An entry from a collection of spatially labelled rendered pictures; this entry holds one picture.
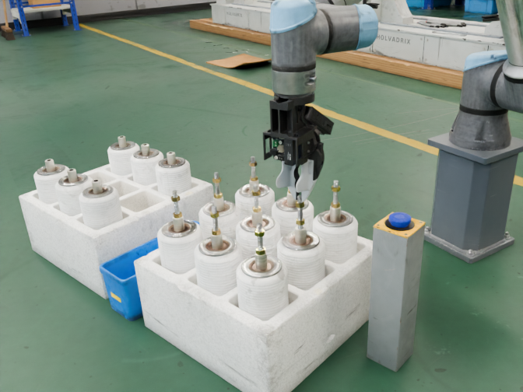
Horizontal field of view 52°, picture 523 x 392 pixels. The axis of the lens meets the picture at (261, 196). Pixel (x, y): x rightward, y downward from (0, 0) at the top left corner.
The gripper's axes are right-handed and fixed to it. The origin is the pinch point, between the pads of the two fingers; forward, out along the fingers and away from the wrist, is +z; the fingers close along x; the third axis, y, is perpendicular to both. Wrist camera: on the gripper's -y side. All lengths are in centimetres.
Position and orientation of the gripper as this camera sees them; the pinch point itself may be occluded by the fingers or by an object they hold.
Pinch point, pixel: (301, 192)
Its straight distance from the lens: 102.5
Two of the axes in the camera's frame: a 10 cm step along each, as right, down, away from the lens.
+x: 8.2, 2.1, -5.3
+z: 0.4, 9.0, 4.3
